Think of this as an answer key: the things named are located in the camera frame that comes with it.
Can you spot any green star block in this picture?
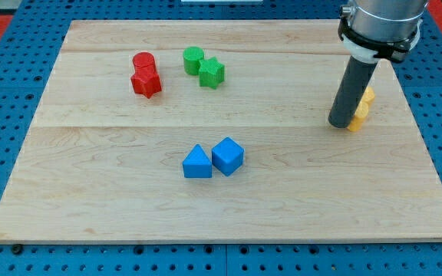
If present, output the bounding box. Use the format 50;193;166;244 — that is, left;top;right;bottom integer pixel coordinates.
199;57;225;89

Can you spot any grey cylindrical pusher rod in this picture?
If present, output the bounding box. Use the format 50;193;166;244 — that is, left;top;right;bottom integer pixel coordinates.
328;57;377;128

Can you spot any red cylinder block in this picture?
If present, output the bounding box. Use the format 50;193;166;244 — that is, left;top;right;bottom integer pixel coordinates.
132;51;157;73

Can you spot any yellow cylinder block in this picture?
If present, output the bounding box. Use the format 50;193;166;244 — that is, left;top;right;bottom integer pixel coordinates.
347;102;369;132

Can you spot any red star block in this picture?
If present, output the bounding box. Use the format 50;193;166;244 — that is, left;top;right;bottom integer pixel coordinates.
130;70;162;99

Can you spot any blue triangular prism block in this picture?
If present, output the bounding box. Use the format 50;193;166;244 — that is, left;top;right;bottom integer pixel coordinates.
182;144;212;178

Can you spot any light wooden board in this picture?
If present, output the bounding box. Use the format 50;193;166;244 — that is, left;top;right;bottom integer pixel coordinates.
0;20;442;245

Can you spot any blue cube block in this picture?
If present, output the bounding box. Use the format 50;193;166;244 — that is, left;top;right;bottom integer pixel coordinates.
211;137;245;176

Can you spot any yellow block behind rod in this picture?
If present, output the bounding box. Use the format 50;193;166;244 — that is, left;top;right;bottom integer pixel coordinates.
361;86;375;107

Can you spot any green cylinder block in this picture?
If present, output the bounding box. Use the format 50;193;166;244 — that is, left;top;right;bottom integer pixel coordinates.
183;46;205;75

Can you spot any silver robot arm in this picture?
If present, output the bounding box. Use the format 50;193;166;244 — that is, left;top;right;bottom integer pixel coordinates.
338;0;428;64

